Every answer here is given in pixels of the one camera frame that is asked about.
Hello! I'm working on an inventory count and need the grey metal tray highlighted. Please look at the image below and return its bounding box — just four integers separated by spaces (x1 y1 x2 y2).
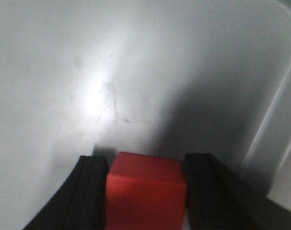
0 0 291 230

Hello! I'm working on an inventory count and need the red foam cube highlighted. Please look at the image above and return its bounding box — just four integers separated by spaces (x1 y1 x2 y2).
105 152 188 230

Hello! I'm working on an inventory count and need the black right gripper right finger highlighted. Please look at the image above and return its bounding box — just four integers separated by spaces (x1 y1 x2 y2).
183 153 291 230

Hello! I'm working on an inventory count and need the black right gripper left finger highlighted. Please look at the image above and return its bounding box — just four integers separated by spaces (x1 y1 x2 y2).
25 156 109 230

